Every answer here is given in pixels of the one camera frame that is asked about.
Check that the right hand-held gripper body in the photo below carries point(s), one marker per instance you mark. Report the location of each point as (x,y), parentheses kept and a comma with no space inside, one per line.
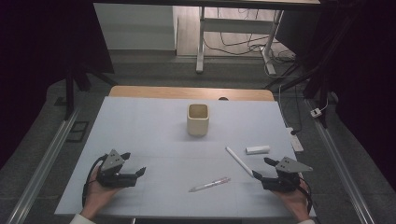
(288,179)

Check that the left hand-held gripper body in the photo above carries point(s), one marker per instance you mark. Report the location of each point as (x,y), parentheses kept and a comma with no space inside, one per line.
(112,163)

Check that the white pen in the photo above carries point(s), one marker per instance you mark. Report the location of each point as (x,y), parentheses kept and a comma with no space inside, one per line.
(239,161)

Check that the clear pen with red print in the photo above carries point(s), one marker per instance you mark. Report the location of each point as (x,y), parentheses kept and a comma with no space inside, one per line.
(210,184)

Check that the cream square cup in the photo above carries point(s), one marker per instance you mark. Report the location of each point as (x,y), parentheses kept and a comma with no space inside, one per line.
(197,126)

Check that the person's right hand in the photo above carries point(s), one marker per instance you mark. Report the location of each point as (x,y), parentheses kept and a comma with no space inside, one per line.
(295,202)

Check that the person's left hand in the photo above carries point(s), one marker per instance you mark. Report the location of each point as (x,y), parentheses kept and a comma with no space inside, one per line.
(96,196)

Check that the small white tube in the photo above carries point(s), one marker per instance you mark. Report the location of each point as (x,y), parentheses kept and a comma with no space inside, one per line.
(257,150)

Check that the white power strip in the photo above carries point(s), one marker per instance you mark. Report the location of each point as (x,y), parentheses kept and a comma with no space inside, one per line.
(295,141)

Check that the black floor plate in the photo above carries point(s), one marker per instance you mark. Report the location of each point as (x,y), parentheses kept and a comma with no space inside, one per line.
(77,131)

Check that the small white adapter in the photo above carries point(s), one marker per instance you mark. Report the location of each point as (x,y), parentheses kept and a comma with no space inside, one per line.
(316,112)

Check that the black tripod stand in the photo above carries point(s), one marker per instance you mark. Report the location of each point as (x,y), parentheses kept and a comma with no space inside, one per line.
(70,90)
(314,84)

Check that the dark curtain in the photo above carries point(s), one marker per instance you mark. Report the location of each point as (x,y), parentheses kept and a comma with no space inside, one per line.
(37,62)
(367,77)

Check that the white cabinet panel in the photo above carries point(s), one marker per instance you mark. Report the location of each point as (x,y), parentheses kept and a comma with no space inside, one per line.
(137,28)

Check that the aluminium floor rail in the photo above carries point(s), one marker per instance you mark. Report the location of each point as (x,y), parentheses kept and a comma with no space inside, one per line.
(43,168)
(339,168)

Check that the white desk frame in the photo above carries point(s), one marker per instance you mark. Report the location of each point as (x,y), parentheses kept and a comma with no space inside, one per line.
(236,25)

